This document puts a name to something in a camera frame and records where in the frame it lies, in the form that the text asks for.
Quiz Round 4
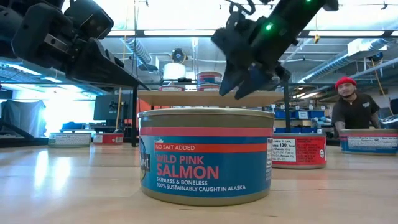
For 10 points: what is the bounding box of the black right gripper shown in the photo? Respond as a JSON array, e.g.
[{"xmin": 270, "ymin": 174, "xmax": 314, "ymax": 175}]
[{"xmin": 210, "ymin": 26, "xmax": 292, "ymax": 101}]

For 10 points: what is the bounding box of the narrow silver spiral duct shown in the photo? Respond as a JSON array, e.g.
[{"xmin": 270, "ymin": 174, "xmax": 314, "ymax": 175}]
[{"xmin": 123, "ymin": 37, "xmax": 155, "ymax": 72}]

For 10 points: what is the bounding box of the red labelled seafood can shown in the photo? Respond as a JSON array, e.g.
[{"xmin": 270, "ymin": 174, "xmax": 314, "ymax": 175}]
[
  {"xmin": 271, "ymin": 133, "xmax": 327, "ymax": 170},
  {"xmin": 93, "ymin": 132, "xmax": 124, "ymax": 146},
  {"xmin": 158, "ymin": 85, "xmax": 187, "ymax": 92}
]

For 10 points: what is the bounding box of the blue Wild Planet salmon can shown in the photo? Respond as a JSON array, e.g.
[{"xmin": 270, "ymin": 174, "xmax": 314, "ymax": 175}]
[
  {"xmin": 338, "ymin": 128, "xmax": 398, "ymax": 157},
  {"xmin": 196, "ymin": 83, "xmax": 222, "ymax": 92},
  {"xmin": 196, "ymin": 70, "xmax": 223, "ymax": 85},
  {"xmin": 137, "ymin": 107, "xmax": 276, "ymax": 207}
]

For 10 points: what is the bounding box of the grey draped cloth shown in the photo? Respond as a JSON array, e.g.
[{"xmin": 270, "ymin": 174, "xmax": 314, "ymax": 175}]
[{"xmin": 0, "ymin": 98, "xmax": 47, "ymax": 138}]

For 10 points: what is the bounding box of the wooden shelf with black legs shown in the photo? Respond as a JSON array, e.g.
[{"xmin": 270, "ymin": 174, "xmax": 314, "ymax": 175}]
[{"xmin": 132, "ymin": 79, "xmax": 295, "ymax": 149}]

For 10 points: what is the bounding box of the white cylindrical ceiling lamp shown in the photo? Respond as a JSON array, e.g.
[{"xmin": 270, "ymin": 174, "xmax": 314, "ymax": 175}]
[{"xmin": 163, "ymin": 62, "xmax": 187, "ymax": 80}]

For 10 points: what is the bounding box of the rack with blue bins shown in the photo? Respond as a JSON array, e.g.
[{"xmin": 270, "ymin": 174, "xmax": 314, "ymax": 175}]
[{"xmin": 273, "ymin": 105, "xmax": 332, "ymax": 135}]

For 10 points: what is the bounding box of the black round object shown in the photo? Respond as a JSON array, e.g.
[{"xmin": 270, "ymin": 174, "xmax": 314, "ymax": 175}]
[{"xmin": 381, "ymin": 113, "xmax": 398, "ymax": 130}]

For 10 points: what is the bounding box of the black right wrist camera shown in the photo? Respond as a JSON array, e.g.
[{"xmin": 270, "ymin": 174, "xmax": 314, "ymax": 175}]
[{"xmin": 225, "ymin": 11, "xmax": 259, "ymax": 37}]

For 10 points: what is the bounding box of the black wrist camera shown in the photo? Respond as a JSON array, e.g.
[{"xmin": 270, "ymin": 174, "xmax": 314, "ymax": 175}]
[
  {"xmin": 63, "ymin": 0, "xmax": 114, "ymax": 40},
  {"xmin": 225, "ymin": 11, "xmax": 259, "ymax": 37}
]

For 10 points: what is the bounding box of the black aluminium rig frame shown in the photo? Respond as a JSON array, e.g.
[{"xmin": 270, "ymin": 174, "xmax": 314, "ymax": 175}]
[{"xmin": 0, "ymin": 29, "xmax": 398, "ymax": 149}]

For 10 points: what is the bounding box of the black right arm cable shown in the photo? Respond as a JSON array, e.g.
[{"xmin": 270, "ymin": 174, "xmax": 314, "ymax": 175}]
[{"xmin": 228, "ymin": 0, "xmax": 258, "ymax": 17}]

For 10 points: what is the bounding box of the yellow hanging cord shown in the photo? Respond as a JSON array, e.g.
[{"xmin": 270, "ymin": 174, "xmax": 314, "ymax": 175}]
[
  {"xmin": 369, "ymin": 58, "xmax": 395, "ymax": 116},
  {"xmin": 114, "ymin": 86, "xmax": 124, "ymax": 130}
]

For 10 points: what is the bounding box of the white ceiling light fixture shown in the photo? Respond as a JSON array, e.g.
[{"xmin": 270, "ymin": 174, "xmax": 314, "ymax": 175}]
[{"xmin": 347, "ymin": 38, "xmax": 389, "ymax": 57}]

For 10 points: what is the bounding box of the large silver ceiling duct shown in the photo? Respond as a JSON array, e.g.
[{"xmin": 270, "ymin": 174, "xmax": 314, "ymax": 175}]
[{"xmin": 297, "ymin": 37, "xmax": 398, "ymax": 85}]

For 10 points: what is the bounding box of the black monitor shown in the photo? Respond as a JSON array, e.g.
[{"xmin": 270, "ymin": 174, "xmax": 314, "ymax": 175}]
[{"xmin": 93, "ymin": 95, "xmax": 135, "ymax": 122}]

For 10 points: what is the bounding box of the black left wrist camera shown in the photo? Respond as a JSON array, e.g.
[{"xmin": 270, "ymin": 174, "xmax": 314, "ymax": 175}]
[{"xmin": 63, "ymin": 0, "xmax": 114, "ymax": 40}]

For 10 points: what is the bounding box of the black round ceiling device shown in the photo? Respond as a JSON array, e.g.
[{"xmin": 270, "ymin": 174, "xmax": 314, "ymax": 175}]
[{"xmin": 171, "ymin": 48, "xmax": 187, "ymax": 65}]

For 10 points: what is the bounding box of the blue low background object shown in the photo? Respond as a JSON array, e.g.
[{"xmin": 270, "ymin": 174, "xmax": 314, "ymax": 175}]
[{"xmin": 60, "ymin": 121, "xmax": 91, "ymax": 131}]

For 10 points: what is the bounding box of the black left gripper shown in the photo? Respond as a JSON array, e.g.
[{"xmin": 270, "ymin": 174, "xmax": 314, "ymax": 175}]
[{"xmin": 11, "ymin": 2, "xmax": 141, "ymax": 90}]

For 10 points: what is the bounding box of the person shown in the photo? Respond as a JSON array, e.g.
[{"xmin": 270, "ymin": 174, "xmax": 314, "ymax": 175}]
[{"xmin": 330, "ymin": 76, "xmax": 382, "ymax": 138}]

